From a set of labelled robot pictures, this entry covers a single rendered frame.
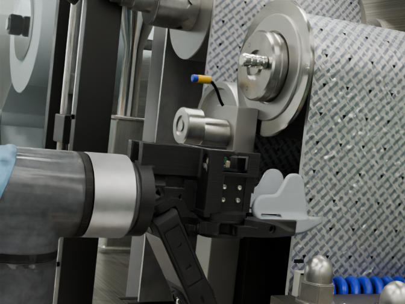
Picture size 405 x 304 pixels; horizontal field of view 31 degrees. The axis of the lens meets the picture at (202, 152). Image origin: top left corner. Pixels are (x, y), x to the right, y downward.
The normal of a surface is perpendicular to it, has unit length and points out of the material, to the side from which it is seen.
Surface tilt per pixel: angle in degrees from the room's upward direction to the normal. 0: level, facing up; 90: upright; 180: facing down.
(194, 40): 90
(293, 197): 90
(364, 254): 90
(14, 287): 90
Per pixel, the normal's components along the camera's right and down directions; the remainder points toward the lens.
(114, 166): 0.39, -0.65
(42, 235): 0.76, 0.11
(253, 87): -0.89, -0.07
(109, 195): 0.44, -0.10
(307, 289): -0.55, -0.02
